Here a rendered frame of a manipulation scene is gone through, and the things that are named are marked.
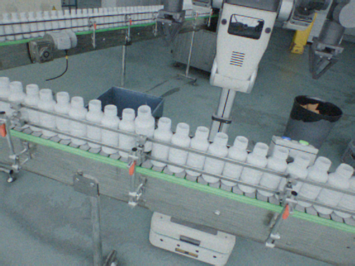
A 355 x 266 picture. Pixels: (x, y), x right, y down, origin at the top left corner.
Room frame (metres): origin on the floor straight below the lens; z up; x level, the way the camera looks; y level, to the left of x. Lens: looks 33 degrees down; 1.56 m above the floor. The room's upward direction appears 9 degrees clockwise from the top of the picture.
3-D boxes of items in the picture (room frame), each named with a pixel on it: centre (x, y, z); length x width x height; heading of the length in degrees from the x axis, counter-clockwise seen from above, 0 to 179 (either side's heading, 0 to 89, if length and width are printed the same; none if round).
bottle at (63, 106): (0.76, 0.39, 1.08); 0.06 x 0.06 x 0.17
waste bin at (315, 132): (2.39, -1.29, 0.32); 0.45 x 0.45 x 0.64
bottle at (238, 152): (0.66, -0.19, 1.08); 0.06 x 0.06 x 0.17
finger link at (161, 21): (0.83, 0.08, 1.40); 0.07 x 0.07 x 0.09; 83
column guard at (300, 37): (7.89, -2.95, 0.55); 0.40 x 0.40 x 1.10; 80
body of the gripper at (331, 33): (0.78, -0.37, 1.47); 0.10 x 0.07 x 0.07; 169
